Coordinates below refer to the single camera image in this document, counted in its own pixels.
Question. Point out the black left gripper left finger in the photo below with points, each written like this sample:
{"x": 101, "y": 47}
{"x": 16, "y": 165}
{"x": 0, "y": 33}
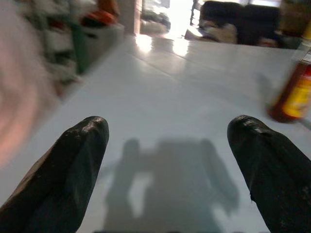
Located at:
{"x": 56, "y": 174}

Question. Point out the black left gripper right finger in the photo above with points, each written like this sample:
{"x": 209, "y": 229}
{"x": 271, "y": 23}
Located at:
{"x": 277, "y": 174}

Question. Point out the brown sauce bottle yellow label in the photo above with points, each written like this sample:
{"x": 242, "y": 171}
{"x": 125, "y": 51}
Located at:
{"x": 296, "y": 97}

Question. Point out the green plastic container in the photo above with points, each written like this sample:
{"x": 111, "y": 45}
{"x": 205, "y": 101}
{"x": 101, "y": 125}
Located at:
{"x": 81, "y": 48}

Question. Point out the beige cloth bundle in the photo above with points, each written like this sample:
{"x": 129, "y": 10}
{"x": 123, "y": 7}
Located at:
{"x": 219, "y": 32}

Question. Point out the dark sofa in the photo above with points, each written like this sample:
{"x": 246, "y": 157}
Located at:
{"x": 255, "y": 21}

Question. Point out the orange round object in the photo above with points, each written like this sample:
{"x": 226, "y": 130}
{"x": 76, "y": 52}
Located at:
{"x": 100, "y": 15}

